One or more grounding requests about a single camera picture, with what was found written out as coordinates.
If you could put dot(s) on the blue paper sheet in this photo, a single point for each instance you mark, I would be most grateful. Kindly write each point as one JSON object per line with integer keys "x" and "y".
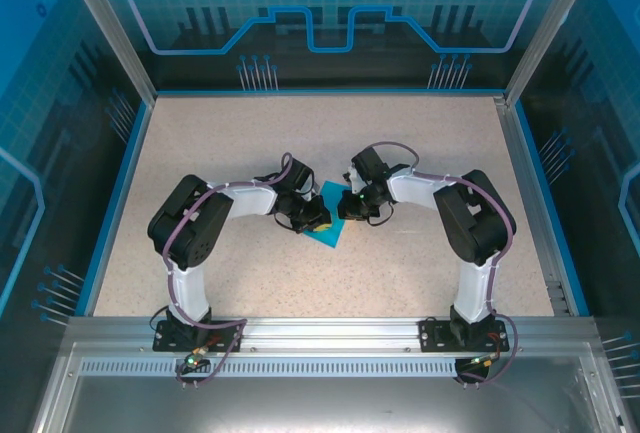
{"x": 331, "y": 238}

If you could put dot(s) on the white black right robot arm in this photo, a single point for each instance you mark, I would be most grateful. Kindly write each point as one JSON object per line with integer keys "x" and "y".
{"x": 475, "y": 213}

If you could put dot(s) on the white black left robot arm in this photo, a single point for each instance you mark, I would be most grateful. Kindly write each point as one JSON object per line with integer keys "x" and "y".
{"x": 190, "y": 223}

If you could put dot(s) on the grey metal tray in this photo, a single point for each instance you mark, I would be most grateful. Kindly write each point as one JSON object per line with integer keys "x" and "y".
{"x": 320, "y": 403}

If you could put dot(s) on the blue table border strip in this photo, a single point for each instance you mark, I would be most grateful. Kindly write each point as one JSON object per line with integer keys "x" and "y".
{"x": 120, "y": 203}
{"x": 549, "y": 203}

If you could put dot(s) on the blue printed side panel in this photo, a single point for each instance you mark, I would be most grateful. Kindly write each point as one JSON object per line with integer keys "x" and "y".
{"x": 600, "y": 103}
{"x": 40, "y": 103}

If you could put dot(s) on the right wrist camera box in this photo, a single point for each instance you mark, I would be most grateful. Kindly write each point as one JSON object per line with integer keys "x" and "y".
{"x": 354, "y": 179}

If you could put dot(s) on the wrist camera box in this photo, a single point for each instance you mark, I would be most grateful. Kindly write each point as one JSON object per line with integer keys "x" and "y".
{"x": 354, "y": 179}
{"x": 315, "y": 187}

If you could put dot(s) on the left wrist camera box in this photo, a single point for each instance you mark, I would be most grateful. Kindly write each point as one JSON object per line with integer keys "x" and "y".
{"x": 315, "y": 187}

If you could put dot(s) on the aluminium mounting rail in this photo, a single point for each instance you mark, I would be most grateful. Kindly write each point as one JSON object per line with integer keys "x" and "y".
{"x": 330, "y": 333}

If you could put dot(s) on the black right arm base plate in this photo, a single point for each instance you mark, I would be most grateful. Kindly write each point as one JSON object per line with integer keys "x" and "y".
{"x": 435, "y": 338}

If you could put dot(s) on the aluminium side rail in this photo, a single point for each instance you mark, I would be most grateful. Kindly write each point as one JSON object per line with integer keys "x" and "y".
{"x": 528, "y": 178}

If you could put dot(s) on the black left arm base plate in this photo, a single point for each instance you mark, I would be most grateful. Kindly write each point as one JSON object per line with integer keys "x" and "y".
{"x": 165, "y": 340}

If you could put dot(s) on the aluminium frame post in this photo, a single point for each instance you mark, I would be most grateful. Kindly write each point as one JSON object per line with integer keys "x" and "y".
{"x": 118, "y": 38}
{"x": 540, "y": 38}

